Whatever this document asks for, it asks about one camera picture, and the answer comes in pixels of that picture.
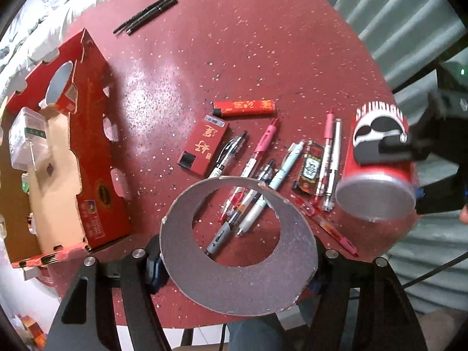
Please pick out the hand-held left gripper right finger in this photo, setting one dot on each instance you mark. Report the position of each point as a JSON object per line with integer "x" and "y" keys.
{"x": 319, "y": 281}

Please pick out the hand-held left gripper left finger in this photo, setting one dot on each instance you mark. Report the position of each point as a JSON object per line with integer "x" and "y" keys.
{"x": 154, "y": 268}

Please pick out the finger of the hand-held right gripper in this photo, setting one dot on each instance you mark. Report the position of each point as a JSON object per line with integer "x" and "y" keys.
{"x": 438, "y": 201}
{"x": 402, "y": 148}

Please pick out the silver cardboard tube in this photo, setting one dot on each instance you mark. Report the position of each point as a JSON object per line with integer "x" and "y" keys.
{"x": 285, "y": 252}

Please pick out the red chip can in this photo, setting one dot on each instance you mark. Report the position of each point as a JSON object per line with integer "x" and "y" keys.
{"x": 373, "y": 190}

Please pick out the red clear pen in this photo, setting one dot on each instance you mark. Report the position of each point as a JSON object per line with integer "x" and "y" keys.
{"x": 329, "y": 228}

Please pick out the grey grip gel pen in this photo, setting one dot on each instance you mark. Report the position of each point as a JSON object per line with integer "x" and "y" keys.
{"x": 219, "y": 239}

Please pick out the light blue pen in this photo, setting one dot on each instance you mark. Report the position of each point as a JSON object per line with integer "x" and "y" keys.
{"x": 289, "y": 164}

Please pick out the white clear pen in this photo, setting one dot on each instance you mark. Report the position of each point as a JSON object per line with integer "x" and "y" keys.
{"x": 334, "y": 161}

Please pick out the pink cap clear pen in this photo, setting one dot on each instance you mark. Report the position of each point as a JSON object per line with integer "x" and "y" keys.
{"x": 327, "y": 146}

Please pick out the person's leg in jeans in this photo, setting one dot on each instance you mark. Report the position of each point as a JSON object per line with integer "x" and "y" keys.
{"x": 256, "y": 336}

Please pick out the small red snack packet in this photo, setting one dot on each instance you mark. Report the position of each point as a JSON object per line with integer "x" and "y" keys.
{"x": 310, "y": 168}

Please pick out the red cigarette pack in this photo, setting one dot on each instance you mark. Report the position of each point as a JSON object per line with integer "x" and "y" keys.
{"x": 203, "y": 146}

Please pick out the small orange box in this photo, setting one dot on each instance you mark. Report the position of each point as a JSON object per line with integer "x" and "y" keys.
{"x": 33, "y": 332}

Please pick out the pink gel pen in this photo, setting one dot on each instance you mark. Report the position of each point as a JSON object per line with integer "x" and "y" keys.
{"x": 265, "y": 140}

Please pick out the black clear gel pen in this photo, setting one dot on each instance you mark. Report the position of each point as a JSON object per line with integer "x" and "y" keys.
{"x": 230, "y": 151}

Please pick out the large red cardboard box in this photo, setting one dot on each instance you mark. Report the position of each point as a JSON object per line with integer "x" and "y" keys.
{"x": 98, "y": 124}

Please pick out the red lighter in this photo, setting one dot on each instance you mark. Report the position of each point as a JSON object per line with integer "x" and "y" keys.
{"x": 248, "y": 108}

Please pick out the clear plastic box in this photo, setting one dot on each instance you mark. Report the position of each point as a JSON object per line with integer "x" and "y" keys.
{"x": 26, "y": 135}

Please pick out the white bedding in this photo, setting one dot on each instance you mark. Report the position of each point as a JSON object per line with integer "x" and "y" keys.
{"x": 40, "y": 18}

